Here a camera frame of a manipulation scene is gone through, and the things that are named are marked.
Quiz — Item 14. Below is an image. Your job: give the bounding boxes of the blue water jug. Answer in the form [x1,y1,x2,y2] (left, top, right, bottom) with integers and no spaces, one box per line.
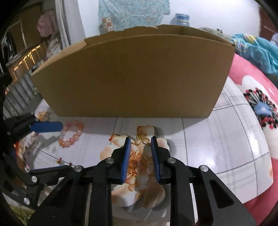
[170,13,190,26]

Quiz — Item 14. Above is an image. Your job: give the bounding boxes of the blue quilt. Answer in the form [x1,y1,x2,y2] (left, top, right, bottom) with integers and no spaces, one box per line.
[231,33,277,83]

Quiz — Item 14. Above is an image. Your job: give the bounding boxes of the teal patterned wall cloth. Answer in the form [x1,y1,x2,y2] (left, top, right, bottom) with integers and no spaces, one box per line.
[98,0,170,34]

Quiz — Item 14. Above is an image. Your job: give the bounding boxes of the pink orange bead bracelet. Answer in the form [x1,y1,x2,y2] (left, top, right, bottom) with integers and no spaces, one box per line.
[58,119,85,149]

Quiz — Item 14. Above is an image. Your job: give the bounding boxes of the brown cardboard box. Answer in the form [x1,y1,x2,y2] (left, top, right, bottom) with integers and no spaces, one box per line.
[31,25,235,118]

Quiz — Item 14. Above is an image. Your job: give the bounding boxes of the gold outline butterfly charm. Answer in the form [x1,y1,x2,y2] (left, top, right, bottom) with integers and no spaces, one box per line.
[134,134,151,146]

